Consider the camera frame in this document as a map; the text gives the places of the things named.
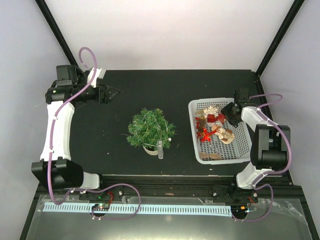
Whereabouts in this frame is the burlap bow ornament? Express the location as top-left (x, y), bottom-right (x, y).
top-left (199, 151), bottom-right (223, 161)

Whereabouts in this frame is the red star ornament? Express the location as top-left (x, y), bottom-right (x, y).
top-left (216, 113), bottom-right (227, 125)

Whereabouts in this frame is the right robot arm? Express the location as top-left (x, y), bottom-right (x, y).
top-left (221, 88), bottom-right (292, 202)

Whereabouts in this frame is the black frame post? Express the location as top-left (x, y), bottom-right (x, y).
top-left (35, 0), bottom-right (79, 67)
top-left (255, 0), bottom-right (305, 77)

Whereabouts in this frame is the pine cone ornament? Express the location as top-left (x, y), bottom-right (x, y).
top-left (196, 117), bottom-right (207, 133)

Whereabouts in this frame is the purple cable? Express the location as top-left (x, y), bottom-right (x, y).
top-left (46, 46), bottom-right (141, 221)
top-left (231, 93), bottom-right (293, 223)

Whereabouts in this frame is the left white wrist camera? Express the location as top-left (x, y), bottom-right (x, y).
top-left (87, 67), bottom-right (106, 88)

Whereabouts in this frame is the small green christmas tree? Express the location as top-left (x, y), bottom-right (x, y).
top-left (126, 108), bottom-right (176, 156)

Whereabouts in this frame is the red ribbon bow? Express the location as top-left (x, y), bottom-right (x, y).
top-left (196, 128), bottom-right (216, 142)

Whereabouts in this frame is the left circuit board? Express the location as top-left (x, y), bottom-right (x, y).
top-left (91, 203), bottom-right (110, 212)

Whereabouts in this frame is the red gift box ornament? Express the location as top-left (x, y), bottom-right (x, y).
top-left (206, 114), bottom-right (218, 123)

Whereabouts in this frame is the white slotted cable duct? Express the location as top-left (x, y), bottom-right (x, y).
top-left (42, 202), bottom-right (232, 217)

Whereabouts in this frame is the right black frame post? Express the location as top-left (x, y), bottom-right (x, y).
top-left (255, 0), bottom-right (305, 77)

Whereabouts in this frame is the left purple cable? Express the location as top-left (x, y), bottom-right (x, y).
top-left (46, 46), bottom-right (141, 221)

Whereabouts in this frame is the right circuit board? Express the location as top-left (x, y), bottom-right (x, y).
top-left (231, 205), bottom-right (258, 213)

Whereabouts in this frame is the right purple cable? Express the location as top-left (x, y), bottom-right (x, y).
top-left (231, 93), bottom-right (293, 223)

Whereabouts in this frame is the left black frame post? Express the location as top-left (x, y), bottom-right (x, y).
top-left (35, 0), bottom-right (79, 67)

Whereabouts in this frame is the snowman doll ornament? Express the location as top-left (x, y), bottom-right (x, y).
top-left (211, 124), bottom-right (235, 145)

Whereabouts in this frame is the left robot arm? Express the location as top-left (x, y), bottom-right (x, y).
top-left (31, 65), bottom-right (120, 200)

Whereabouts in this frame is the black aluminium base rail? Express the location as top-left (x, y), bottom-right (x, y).
top-left (100, 175), bottom-right (306, 205)

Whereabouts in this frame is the white snowflake ornament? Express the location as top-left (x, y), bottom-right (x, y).
top-left (203, 105), bottom-right (221, 117)

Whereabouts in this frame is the circuit board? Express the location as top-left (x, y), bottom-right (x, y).
top-left (231, 205), bottom-right (258, 213)
top-left (91, 203), bottom-right (110, 212)

